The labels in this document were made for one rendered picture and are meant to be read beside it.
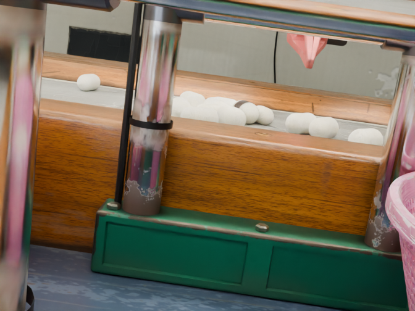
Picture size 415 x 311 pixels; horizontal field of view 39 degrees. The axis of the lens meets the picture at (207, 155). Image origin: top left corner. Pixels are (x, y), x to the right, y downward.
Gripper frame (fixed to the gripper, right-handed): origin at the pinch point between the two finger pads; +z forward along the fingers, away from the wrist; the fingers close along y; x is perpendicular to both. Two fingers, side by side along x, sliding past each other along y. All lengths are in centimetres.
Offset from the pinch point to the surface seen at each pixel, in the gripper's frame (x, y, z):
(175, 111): -3.8, -12.6, 13.4
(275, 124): 2.3, -2.9, 8.0
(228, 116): -4.0, -7.8, 13.2
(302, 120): -2.4, -0.9, 10.9
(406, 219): -25.4, -0.5, 35.3
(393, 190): -22.7, 0.0, 32.2
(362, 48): 131, 45, -152
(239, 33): 131, -9, -151
